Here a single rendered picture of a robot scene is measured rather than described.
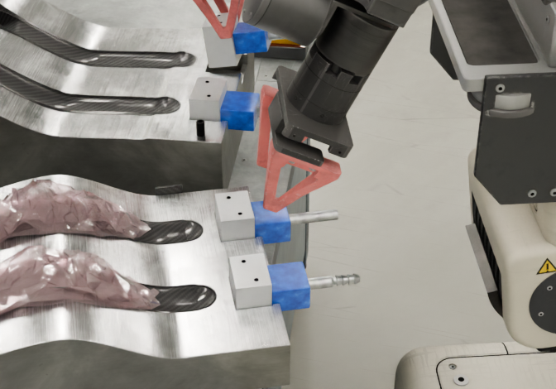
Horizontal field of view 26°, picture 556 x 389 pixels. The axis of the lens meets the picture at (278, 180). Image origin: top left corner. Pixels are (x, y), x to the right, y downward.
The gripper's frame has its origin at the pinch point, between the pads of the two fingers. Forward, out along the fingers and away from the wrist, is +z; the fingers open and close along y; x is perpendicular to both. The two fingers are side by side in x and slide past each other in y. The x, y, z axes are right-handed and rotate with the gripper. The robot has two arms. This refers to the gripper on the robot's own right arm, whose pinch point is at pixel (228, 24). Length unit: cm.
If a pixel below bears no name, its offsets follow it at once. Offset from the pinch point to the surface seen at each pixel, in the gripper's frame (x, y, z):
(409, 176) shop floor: 11, -115, 79
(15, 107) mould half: -23.3, 15.3, 2.6
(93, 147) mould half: -14.2, 17.4, 7.6
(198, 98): -1.9, 13.4, 4.1
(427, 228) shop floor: 15, -96, 83
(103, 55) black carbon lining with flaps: -17.1, -1.3, 2.9
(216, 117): -0.3, 13.3, 6.7
